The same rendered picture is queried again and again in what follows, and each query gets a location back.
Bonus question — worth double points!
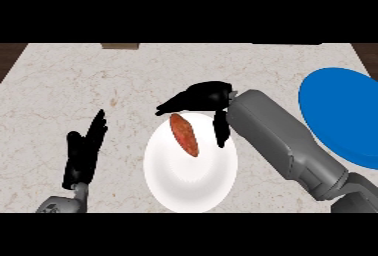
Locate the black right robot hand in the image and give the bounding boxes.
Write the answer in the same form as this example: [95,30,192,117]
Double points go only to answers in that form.
[154,80,235,149]

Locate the blue plate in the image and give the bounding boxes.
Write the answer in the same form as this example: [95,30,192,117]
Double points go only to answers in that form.
[297,67,378,171]

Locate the white plate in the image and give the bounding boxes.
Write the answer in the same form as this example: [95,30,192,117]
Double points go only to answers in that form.
[142,112,239,214]

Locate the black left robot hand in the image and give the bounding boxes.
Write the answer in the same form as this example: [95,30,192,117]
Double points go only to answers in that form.
[61,108,109,191]

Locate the orange sweet potato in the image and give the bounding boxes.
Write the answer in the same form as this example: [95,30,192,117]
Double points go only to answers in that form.
[168,112,201,158]

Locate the tan wooden block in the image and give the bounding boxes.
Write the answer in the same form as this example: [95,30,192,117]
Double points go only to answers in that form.
[100,42,140,51]

